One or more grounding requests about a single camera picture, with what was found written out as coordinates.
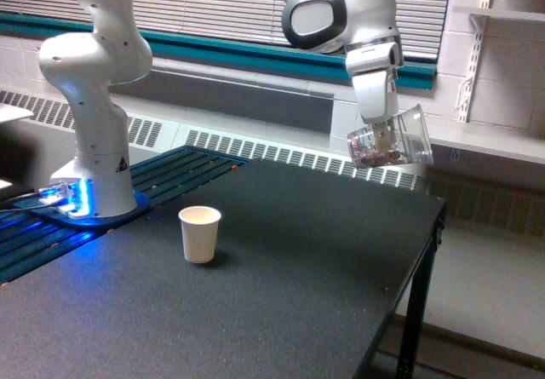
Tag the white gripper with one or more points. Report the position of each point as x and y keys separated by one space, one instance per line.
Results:
x=372 y=67

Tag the clear plastic cup with candy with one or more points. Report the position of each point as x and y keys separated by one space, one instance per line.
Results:
x=411 y=142

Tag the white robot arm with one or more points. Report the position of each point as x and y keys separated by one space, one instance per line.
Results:
x=83 y=66

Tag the white paper cup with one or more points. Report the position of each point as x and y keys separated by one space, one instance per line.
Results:
x=199 y=228

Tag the white window blinds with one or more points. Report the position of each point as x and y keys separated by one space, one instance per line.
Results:
x=420 y=22

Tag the baseboard radiator heater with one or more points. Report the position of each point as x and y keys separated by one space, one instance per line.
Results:
x=159 y=135

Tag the black table leg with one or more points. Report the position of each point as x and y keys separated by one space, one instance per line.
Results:
x=417 y=301

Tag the white object at left edge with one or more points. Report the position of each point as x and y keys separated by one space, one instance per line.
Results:
x=10 y=113

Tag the white wall shelf lower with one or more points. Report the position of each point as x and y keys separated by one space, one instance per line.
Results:
x=486 y=139

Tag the white wall shelf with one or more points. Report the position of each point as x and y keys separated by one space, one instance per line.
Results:
x=486 y=139
x=502 y=15

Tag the white shelf bracket rail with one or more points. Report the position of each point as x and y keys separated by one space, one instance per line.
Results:
x=465 y=90

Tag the white wall shelf upper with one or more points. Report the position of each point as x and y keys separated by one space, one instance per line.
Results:
x=502 y=15

